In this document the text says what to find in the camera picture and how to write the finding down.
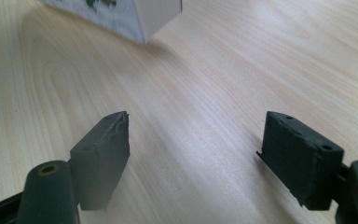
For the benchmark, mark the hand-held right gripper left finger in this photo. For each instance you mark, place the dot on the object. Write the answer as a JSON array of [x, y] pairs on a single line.
[[101, 161]]

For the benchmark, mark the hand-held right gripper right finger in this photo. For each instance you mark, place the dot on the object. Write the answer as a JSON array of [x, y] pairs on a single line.
[[298, 161]]

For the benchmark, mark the blue paperback book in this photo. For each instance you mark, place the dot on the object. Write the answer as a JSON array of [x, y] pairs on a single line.
[[121, 18]]

